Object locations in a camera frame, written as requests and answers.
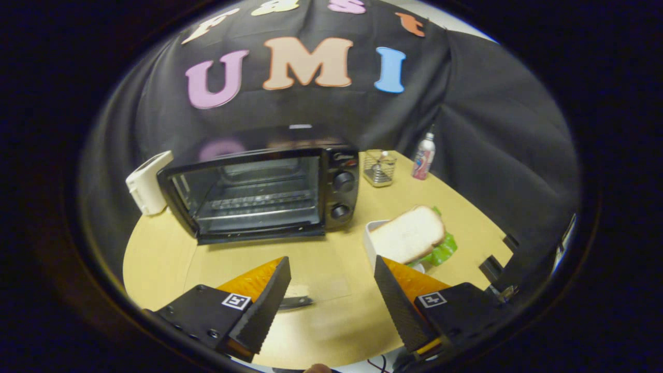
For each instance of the white pink-label spray bottle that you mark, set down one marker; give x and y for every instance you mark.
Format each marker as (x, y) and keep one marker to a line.
(423, 158)

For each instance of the white pop-up toaster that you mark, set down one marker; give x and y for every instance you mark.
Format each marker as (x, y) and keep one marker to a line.
(147, 186)

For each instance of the black table clamp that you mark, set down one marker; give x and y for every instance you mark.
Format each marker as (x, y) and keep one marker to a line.
(490, 269)
(510, 242)

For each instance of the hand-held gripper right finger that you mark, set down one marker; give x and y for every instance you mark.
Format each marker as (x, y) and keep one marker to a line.
(398, 305)

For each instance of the white plastic tray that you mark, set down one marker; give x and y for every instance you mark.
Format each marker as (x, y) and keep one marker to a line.
(370, 241)

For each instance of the white bread lettuce sandwich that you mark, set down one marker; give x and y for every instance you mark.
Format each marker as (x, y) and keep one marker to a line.
(406, 233)

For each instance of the black toaster oven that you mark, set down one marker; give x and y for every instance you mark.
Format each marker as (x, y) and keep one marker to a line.
(342, 160)

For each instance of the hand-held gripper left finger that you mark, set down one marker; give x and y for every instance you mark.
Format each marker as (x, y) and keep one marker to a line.
(267, 305)

